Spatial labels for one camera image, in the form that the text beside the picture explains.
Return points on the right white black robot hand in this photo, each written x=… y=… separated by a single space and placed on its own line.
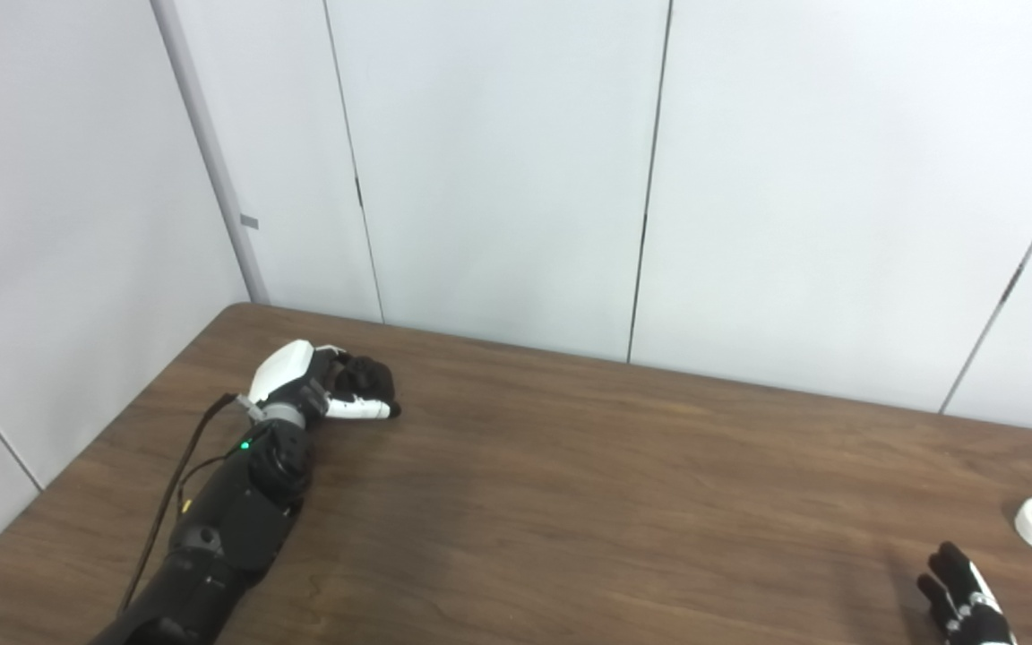
x=964 y=600

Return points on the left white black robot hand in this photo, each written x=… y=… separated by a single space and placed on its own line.
x=283 y=369

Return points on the round black plastic part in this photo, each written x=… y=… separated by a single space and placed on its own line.
x=373 y=381

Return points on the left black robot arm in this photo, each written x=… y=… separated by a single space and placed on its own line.
x=229 y=528

